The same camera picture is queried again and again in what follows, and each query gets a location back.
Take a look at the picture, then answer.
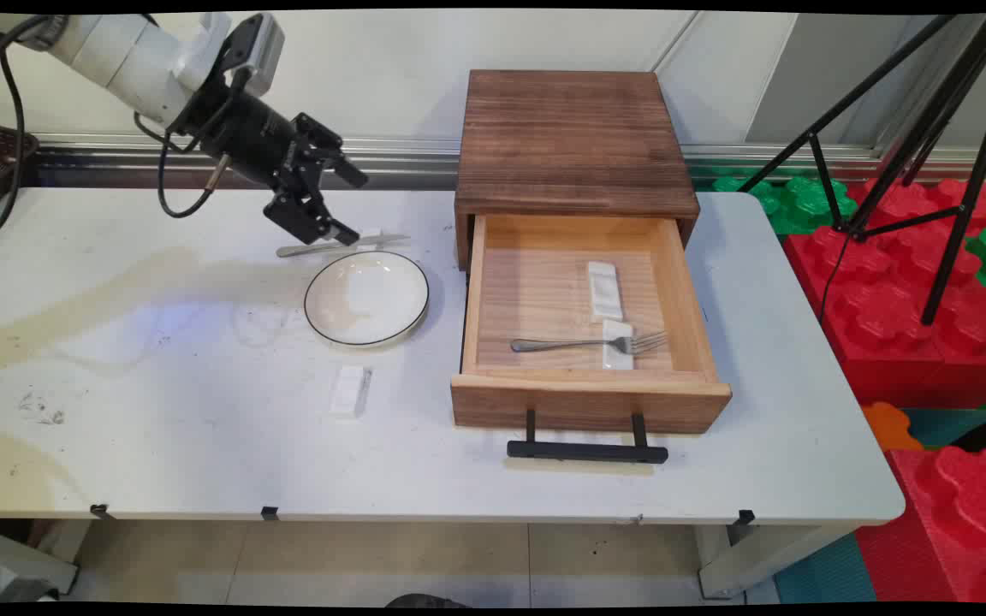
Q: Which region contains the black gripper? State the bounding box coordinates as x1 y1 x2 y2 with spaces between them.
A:
172 77 370 247

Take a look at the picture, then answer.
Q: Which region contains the silver table knife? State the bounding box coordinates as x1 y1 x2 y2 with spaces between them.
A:
276 233 411 258

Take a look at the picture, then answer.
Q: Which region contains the white plate with black rim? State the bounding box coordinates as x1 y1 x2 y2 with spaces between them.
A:
303 250 431 349

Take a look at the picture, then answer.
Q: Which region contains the dark wooden cabinet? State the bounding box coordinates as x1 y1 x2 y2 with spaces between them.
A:
454 70 701 270

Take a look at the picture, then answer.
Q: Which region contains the silver fork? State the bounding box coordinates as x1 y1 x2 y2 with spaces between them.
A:
510 332 669 356

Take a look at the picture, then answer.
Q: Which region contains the light wooden drawer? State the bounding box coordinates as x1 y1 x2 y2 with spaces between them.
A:
450 214 732 435

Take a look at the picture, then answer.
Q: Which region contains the white table leg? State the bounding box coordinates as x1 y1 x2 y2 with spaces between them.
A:
0 518 80 598
697 524 855 600

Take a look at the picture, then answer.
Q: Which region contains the large red foam block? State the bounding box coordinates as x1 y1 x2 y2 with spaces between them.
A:
782 178 986 409

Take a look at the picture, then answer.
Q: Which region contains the orange foam block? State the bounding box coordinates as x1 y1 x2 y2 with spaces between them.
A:
861 402 924 453

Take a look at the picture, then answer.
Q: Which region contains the teal foam mat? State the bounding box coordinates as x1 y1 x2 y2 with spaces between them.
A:
773 532 877 605

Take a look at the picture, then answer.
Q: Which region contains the black tripod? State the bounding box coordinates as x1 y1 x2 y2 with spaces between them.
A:
737 13 986 326

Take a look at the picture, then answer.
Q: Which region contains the silver wall rail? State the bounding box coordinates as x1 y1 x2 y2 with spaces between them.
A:
22 133 986 187

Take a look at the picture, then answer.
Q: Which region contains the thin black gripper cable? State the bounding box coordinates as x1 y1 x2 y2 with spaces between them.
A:
134 110 233 220

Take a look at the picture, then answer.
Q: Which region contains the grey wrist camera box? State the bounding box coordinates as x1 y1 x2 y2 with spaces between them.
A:
219 13 286 97

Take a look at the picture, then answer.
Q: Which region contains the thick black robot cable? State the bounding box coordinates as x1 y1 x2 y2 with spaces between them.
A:
0 15 50 600

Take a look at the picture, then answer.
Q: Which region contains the black drawer handle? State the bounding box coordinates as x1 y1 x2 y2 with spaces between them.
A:
507 409 669 465

